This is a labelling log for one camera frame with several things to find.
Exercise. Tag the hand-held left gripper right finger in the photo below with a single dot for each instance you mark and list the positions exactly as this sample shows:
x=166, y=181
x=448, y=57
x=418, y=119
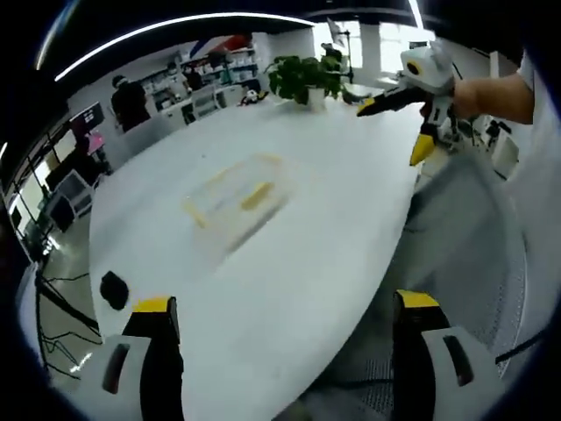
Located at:
x=442, y=368

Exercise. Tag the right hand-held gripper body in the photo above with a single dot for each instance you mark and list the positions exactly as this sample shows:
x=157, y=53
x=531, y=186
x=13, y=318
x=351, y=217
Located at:
x=431, y=83

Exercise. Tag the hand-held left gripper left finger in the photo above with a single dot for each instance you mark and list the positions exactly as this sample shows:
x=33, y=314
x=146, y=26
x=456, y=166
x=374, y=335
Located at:
x=131, y=364

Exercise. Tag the clear plastic food container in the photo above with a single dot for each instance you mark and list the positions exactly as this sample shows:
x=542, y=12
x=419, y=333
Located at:
x=239, y=199

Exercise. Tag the person's right hand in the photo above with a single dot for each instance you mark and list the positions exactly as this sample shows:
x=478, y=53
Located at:
x=471, y=98

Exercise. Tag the black light stand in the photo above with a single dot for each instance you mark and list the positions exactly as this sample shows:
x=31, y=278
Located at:
x=342, y=48

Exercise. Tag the black round object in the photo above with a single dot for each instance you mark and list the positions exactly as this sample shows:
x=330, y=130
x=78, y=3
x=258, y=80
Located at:
x=115, y=290

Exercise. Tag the potted green plant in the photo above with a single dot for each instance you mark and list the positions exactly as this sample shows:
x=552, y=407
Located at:
x=302, y=79

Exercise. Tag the person's white shirt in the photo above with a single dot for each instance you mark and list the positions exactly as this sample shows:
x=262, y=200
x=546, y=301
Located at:
x=541, y=175

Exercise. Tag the black and white toy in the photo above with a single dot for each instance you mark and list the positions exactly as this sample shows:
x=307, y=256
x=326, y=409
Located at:
x=250, y=97

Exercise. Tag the white shelving unit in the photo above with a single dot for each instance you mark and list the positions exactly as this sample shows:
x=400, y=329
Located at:
x=206, y=83

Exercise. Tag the pink chair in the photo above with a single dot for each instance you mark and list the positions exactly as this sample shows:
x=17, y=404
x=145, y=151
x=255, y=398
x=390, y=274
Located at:
x=94, y=142

